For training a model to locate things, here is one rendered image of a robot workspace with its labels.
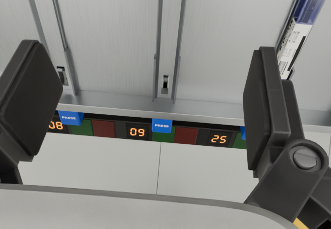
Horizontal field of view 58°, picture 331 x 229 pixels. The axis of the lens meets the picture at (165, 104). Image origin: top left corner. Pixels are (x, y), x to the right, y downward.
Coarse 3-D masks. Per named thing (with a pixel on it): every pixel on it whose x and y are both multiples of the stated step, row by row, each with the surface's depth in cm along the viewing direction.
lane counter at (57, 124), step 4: (52, 120) 39; (56, 120) 39; (60, 120) 39; (52, 124) 40; (56, 124) 40; (60, 124) 40; (64, 124) 40; (48, 128) 41; (52, 128) 40; (56, 128) 40; (60, 128) 40; (64, 128) 40; (64, 132) 41; (68, 132) 41
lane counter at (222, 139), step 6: (210, 132) 39; (216, 132) 39; (222, 132) 39; (228, 132) 39; (210, 138) 40; (216, 138) 40; (222, 138) 40; (228, 138) 40; (210, 144) 41; (216, 144) 41; (222, 144) 41; (228, 144) 41
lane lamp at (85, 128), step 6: (84, 120) 39; (90, 120) 39; (72, 126) 40; (78, 126) 40; (84, 126) 40; (90, 126) 40; (72, 132) 41; (78, 132) 41; (84, 132) 41; (90, 132) 41
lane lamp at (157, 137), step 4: (172, 128) 39; (156, 132) 40; (160, 132) 40; (172, 132) 40; (156, 136) 40; (160, 136) 40; (164, 136) 40; (168, 136) 40; (172, 136) 40; (152, 140) 41; (156, 140) 41; (160, 140) 41; (164, 140) 41; (168, 140) 41; (172, 140) 41
